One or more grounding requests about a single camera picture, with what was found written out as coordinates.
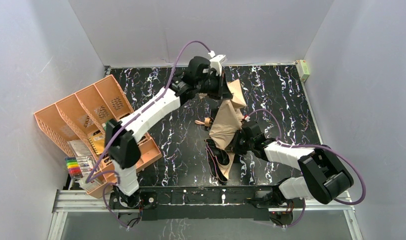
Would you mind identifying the aluminium frame rail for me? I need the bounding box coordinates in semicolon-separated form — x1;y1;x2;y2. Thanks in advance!
47;190;363;240

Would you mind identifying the small white red box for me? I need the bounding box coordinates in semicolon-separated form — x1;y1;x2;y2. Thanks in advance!
78;175;102;193

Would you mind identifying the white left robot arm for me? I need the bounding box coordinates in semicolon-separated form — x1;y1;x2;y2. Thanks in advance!
105;54;233;201

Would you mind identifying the white green box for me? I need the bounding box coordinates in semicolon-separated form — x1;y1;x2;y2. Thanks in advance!
295;59;311;82

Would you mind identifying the yellow spiral notebook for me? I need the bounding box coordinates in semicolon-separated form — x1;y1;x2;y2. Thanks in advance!
88;132;105;155

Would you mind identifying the beige and black folding umbrella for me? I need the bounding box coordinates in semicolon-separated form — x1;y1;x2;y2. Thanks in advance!
194;79;247;183

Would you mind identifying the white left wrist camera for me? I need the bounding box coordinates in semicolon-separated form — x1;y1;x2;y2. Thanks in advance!
208;50;228;76

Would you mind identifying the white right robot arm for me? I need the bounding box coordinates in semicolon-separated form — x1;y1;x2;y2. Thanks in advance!
227;121;354;205

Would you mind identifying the orange plastic desk organizer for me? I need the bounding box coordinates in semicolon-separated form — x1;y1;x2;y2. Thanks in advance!
34;75;162;199

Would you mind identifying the coloured marker set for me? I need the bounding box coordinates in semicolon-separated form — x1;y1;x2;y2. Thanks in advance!
64;155;96;180

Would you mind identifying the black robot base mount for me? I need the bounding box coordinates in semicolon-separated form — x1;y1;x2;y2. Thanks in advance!
108;185;295;225

